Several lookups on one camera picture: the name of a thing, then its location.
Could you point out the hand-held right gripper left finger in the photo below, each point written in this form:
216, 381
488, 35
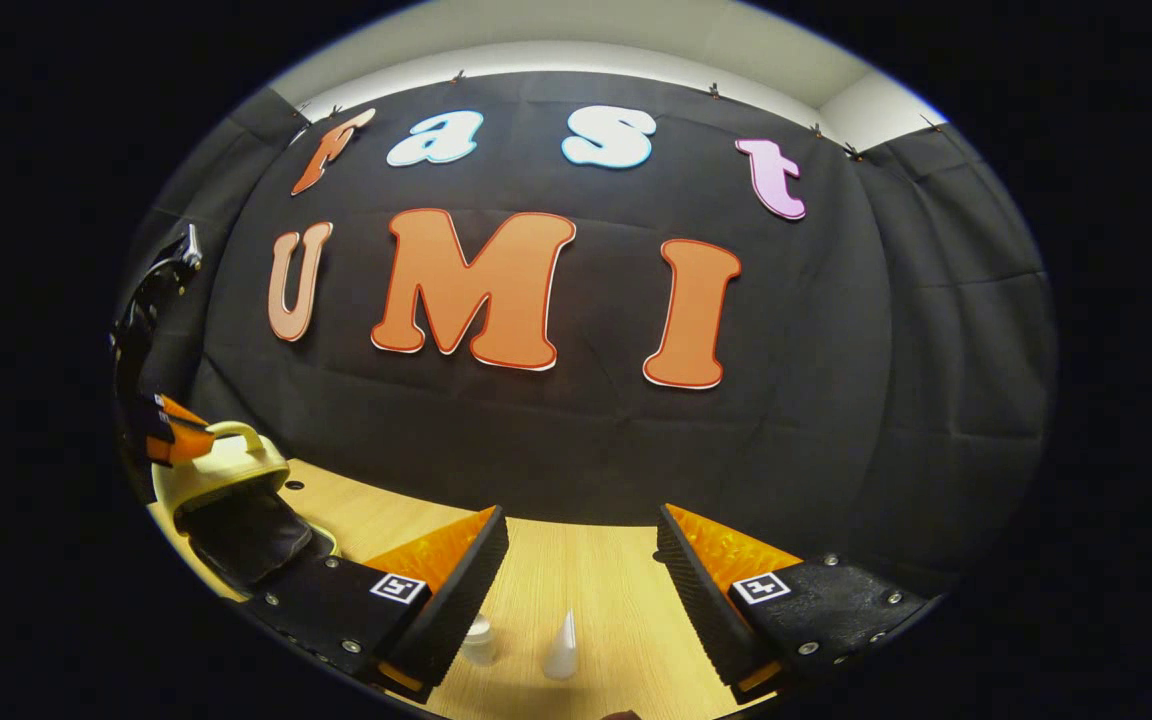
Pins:
456, 600

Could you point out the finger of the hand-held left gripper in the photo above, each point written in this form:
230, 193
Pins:
181, 435

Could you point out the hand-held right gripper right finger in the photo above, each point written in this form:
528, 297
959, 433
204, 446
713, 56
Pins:
701, 610

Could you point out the white cone-shaped bottle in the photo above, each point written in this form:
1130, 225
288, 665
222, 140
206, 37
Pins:
562, 655

